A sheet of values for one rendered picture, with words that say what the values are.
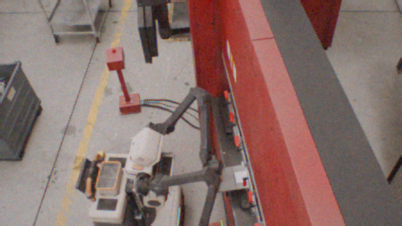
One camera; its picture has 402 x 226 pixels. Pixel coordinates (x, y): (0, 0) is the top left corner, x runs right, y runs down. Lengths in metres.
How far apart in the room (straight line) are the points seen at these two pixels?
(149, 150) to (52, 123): 2.37
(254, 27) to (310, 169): 0.73
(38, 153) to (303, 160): 3.56
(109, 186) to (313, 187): 1.94
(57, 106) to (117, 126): 0.81
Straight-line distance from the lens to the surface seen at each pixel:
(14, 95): 4.43
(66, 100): 4.93
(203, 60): 3.09
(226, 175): 2.83
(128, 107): 4.49
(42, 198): 4.26
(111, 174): 3.06
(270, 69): 1.62
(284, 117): 1.47
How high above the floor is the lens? 3.44
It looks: 51 degrees down
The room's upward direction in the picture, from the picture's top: 5 degrees counter-clockwise
